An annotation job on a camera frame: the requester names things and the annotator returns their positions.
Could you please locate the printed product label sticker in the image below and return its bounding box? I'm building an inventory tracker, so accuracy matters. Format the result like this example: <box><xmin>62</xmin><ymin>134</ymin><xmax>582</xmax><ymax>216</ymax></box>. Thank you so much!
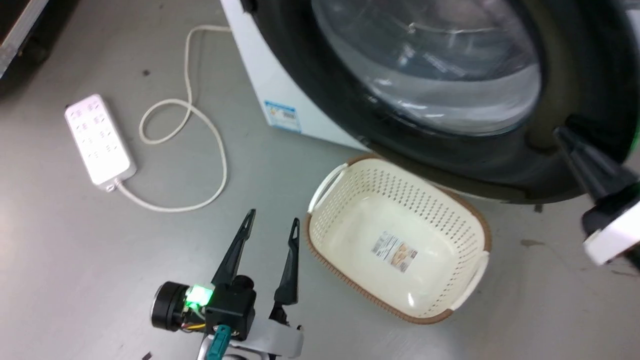
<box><xmin>370</xmin><ymin>230</ymin><xmax>419</xmax><ymax>274</ymax></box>

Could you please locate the white washing machine body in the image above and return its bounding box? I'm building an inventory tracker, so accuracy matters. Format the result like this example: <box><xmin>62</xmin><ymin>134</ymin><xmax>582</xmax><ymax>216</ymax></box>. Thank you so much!
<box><xmin>220</xmin><ymin>0</ymin><xmax>640</xmax><ymax>202</ymax></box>

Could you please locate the black case with metal edge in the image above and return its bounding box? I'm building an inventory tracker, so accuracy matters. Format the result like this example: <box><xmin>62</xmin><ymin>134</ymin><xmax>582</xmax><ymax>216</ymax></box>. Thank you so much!
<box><xmin>0</xmin><ymin>0</ymin><xmax>52</xmax><ymax>81</ymax></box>

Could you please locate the black round glass washer door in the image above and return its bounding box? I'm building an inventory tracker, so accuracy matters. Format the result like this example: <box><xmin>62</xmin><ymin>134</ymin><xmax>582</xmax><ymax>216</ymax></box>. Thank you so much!
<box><xmin>241</xmin><ymin>0</ymin><xmax>632</xmax><ymax>205</ymax></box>

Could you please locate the left gripper black block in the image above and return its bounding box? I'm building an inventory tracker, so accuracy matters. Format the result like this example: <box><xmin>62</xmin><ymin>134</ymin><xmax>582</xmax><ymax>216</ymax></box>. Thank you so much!
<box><xmin>151</xmin><ymin>208</ymin><xmax>305</xmax><ymax>359</ymax></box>

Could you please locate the blue energy label sticker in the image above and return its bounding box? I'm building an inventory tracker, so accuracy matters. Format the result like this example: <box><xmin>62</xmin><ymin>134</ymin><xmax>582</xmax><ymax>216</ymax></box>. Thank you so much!
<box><xmin>263</xmin><ymin>100</ymin><xmax>303</xmax><ymax>134</ymax></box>

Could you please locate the teal cable connector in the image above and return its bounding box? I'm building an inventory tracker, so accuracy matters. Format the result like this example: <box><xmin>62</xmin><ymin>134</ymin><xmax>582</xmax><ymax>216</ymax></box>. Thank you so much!
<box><xmin>204</xmin><ymin>324</ymin><xmax>232</xmax><ymax>360</ymax></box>

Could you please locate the cream perforated laundry basket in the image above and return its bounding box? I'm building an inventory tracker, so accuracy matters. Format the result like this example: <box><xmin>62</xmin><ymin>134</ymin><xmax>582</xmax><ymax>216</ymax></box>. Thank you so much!
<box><xmin>305</xmin><ymin>153</ymin><xmax>494</xmax><ymax>326</ymax></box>

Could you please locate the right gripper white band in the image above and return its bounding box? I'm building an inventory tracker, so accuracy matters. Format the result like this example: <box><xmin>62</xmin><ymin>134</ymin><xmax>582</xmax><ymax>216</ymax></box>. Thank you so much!
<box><xmin>553</xmin><ymin>125</ymin><xmax>640</xmax><ymax>266</ymax></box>

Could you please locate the white power strip cable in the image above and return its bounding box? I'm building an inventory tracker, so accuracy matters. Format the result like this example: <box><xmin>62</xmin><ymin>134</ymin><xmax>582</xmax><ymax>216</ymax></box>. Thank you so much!
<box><xmin>115</xmin><ymin>24</ymin><xmax>234</xmax><ymax>214</ymax></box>

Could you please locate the white power strip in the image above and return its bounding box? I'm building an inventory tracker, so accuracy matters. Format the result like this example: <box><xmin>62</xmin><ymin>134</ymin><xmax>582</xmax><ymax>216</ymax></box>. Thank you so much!
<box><xmin>64</xmin><ymin>93</ymin><xmax>138</xmax><ymax>193</ymax></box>

